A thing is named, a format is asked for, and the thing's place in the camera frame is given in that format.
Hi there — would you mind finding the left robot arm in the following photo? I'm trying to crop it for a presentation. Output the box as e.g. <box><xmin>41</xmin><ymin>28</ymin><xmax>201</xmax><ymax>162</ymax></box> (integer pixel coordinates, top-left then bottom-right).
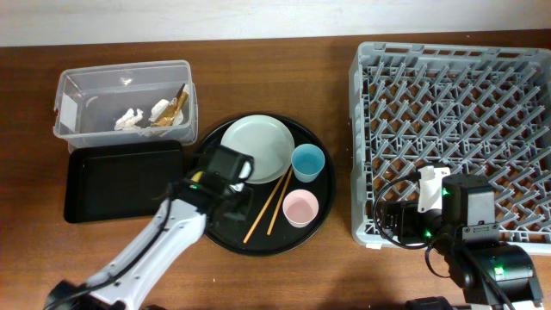
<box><xmin>44</xmin><ymin>146</ymin><xmax>255</xmax><ymax>309</ymax></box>

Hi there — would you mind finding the pink plastic cup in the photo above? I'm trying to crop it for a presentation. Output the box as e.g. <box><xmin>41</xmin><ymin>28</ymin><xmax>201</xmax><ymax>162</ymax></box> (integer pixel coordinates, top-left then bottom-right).
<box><xmin>282</xmin><ymin>189</ymin><xmax>319</xmax><ymax>228</ymax></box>

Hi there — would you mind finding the yellow bowl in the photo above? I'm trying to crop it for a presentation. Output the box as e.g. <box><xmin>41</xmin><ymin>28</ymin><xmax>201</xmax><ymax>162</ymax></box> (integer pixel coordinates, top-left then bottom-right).
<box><xmin>190</xmin><ymin>171</ymin><xmax>203</xmax><ymax>183</ymax></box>

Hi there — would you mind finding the clear plastic waste bin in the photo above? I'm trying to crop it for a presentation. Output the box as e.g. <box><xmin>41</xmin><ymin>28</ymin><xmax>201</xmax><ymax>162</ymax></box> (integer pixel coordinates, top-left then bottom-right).
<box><xmin>53</xmin><ymin>60</ymin><xmax>199</xmax><ymax>150</ymax></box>

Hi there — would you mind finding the grey dishwasher rack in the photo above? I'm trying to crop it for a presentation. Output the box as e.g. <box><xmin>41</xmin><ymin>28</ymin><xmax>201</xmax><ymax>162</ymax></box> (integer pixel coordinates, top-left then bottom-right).
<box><xmin>349</xmin><ymin>42</ymin><xmax>550</xmax><ymax>256</ymax></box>

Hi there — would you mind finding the blue plastic cup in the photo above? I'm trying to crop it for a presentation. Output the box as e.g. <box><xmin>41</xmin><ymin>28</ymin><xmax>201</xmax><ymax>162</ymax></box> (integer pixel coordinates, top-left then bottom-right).
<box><xmin>291</xmin><ymin>144</ymin><xmax>325</xmax><ymax>183</ymax></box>

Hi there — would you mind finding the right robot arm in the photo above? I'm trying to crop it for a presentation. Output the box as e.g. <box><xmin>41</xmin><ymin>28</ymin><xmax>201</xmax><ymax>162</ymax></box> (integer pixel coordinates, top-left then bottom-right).
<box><xmin>372</xmin><ymin>164</ymin><xmax>543</xmax><ymax>309</ymax></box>

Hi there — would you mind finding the black rectangular tray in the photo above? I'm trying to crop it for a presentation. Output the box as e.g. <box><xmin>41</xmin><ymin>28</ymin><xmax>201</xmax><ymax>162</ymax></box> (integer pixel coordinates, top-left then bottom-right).
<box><xmin>64</xmin><ymin>140</ymin><xmax>184</xmax><ymax>224</ymax></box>

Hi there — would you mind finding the small white tissue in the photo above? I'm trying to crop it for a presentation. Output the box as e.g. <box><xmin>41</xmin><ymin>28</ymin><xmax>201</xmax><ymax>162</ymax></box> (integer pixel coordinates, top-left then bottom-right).
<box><xmin>114</xmin><ymin>108</ymin><xmax>143</xmax><ymax>131</ymax></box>

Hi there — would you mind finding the wooden chopstick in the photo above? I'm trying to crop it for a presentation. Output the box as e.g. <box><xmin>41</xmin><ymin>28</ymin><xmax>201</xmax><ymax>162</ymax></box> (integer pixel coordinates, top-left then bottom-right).
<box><xmin>267</xmin><ymin>167</ymin><xmax>293</xmax><ymax>236</ymax></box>
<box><xmin>243</xmin><ymin>172</ymin><xmax>288</xmax><ymax>244</ymax></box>

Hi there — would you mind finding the grey round plate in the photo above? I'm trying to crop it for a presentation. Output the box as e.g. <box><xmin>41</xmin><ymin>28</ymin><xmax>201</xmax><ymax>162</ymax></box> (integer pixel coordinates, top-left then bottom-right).
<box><xmin>220</xmin><ymin>115</ymin><xmax>295</xmax><ymax>184</ymax></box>

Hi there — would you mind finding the gold foil wrapper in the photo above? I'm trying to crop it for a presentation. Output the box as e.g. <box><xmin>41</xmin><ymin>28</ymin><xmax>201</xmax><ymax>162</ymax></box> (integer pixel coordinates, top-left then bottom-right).
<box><xmin>149</xmin><ymin>84</ymin><xmax>189</xmax><ymax>127</ymax></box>

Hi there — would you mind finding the round black serving tray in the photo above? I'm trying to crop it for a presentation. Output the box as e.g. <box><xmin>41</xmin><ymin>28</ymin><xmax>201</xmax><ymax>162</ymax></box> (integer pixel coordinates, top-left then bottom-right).
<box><xmin>205</xmin><ymin>115</ymin><xmax>336</xmax><ymax>257</ymax></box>

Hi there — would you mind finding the white napkin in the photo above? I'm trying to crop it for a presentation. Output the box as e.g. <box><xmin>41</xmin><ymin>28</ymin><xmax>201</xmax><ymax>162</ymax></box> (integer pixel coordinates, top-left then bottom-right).
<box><xmin>149</xmin><ymin>99</ymin><xmax>183</xmax><ymax>127</ymax></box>

